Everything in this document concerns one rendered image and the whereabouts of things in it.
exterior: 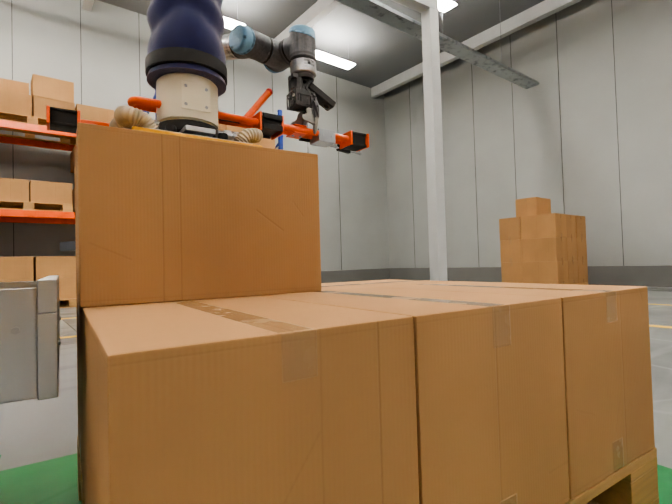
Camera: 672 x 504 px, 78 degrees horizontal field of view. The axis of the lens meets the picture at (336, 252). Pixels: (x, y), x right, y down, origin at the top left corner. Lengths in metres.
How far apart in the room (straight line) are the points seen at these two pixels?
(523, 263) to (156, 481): 7.73
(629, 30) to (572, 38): 1.10
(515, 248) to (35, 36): 9.82
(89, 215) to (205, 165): 0.28
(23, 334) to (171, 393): 0.47
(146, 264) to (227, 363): 0.60
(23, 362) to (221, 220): 0.50
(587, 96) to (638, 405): 9.95
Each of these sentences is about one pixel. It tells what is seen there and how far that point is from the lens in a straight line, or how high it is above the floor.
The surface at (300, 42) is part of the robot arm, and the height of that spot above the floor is 1.37.
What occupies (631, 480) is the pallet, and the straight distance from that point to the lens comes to 1.29.
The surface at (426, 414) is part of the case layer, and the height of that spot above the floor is 0.40.
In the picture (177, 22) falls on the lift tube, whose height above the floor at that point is 1.28.
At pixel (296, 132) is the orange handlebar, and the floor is 1.06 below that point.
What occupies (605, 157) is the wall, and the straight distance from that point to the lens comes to 10.54.
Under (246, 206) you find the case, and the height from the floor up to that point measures 0.78.
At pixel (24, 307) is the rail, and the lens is 0.90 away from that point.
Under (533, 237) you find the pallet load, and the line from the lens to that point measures 7.95.
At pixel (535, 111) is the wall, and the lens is 11.41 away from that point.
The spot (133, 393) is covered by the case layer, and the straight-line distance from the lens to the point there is 0.47.
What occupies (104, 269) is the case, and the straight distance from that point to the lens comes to 1.05.
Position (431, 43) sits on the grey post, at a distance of 4.66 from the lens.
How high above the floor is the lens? 0.63
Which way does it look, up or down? 1 degrees up
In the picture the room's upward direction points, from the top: 2 degrees counter-clockwise
